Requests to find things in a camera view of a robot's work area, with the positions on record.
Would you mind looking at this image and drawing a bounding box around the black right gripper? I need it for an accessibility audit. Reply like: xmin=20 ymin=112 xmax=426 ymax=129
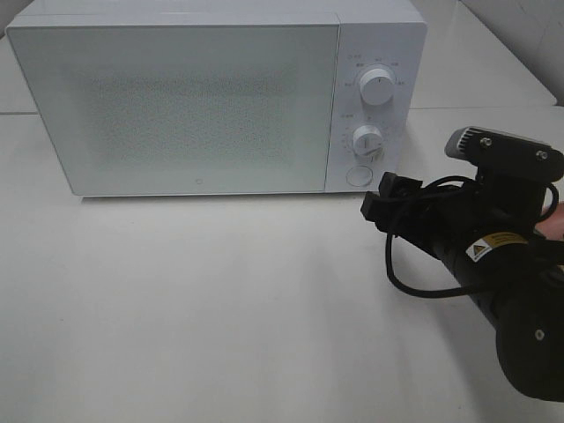
xmin=360 ymin=166 xmax=546 ymax=264

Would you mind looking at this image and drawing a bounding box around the round white door button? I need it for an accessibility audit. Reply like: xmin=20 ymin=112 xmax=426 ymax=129
xmin=345 ymin=166 xmax=374 ymax=188

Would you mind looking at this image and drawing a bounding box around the white microwave door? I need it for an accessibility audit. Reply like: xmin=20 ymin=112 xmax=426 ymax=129
xmin=8 ymin=26 xmax=338 ymax=197

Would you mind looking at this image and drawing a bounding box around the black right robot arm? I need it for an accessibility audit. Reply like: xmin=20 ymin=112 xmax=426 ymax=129
xmin=360 ymin=170 xmax=563 ymax=402

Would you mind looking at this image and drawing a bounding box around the upper white power knob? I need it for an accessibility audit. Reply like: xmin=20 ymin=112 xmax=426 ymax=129
xmin=358 ymin=65 xmax=396 ymax=106

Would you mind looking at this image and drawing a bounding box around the white microwave oven body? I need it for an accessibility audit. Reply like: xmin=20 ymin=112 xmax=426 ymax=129
xmin=5 ymin=1 xmax=427 ymax=196

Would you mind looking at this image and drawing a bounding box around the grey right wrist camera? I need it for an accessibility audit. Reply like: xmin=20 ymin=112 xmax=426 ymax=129
xmin=444 ymin=126 xmax=563 ymax=183

